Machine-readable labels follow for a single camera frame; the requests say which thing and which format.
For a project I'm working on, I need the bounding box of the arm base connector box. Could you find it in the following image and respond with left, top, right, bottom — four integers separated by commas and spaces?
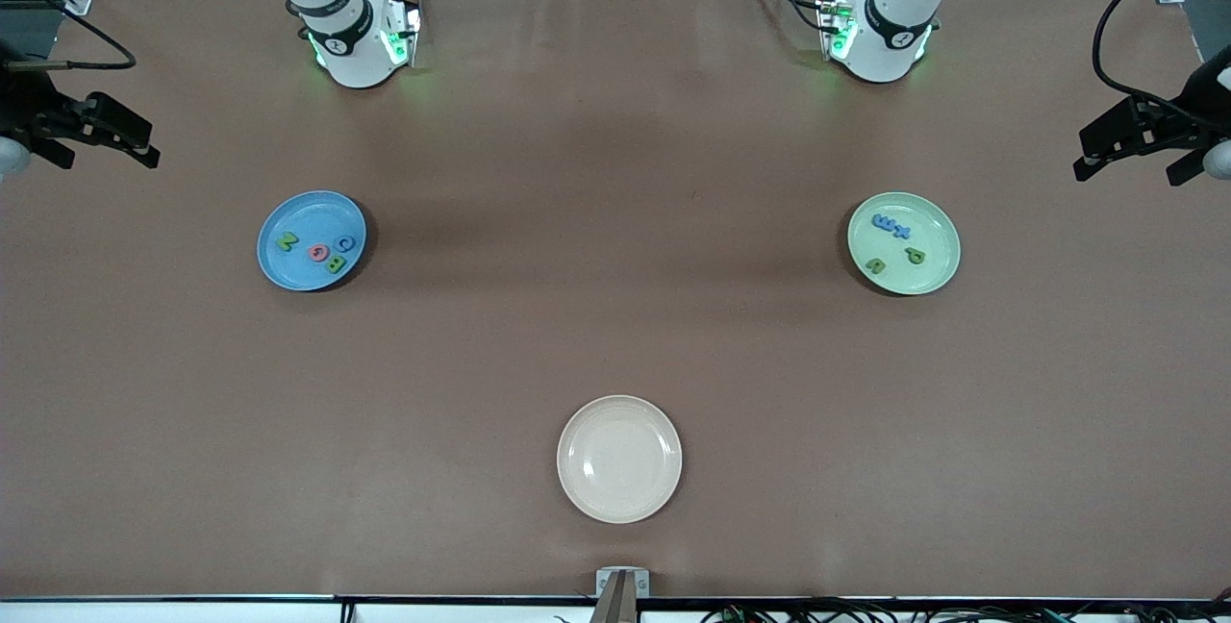
816, 0, 857, 62
381, 0, 422, 68

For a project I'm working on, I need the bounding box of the blue plate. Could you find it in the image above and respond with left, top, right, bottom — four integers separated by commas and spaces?
256, 190, 368, 293

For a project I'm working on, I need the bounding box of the green plate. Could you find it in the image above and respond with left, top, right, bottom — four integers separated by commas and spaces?
846, 191, 962, 297

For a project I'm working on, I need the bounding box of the beige plate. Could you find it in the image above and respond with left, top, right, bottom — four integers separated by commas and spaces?
556, 395, 684, 525

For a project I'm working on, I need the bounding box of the brown table cover mat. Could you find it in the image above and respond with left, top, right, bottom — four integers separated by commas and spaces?
0, 0, 1231, 600

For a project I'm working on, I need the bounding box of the white table edge profile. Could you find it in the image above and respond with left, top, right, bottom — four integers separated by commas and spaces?
0, 597, 1231, 623

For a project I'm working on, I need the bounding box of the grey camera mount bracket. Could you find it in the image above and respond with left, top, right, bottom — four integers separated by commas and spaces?
591, 567, 651, 623

